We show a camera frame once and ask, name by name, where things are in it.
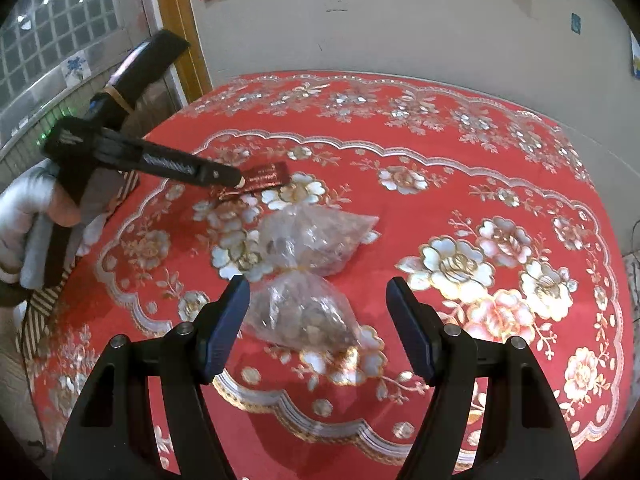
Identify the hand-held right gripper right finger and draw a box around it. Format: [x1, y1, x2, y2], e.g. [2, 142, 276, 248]
[386, 276, 581, 480]

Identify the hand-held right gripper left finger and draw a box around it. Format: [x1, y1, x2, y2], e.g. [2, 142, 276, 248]
[52, 275, 251, 480]

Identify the small red snack packet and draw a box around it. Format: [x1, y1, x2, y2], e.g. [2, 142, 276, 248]
[215, 161, 292, 203]

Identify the person's left hand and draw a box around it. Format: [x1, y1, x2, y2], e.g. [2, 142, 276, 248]
[0, 165, 83, 288]

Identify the red floral tablecloth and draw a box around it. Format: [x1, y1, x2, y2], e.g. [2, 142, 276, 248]
[22, 71, 633, 480]

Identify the glass block window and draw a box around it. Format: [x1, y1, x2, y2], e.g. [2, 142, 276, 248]
[0, 0, 151, 106]

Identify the wooden door frame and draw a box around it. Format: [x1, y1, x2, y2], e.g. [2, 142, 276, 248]
[150, 0, 213, 108]

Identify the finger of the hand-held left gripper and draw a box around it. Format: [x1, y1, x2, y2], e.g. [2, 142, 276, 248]
[137, 139, 246, 190]

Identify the blue flower tile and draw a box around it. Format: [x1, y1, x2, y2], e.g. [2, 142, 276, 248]
[62, 55, 91, 83]

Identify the clear bag of nuts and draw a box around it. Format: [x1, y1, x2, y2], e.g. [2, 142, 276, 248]
[260, 205, 381, 276]
[240, 272, 361, 351]

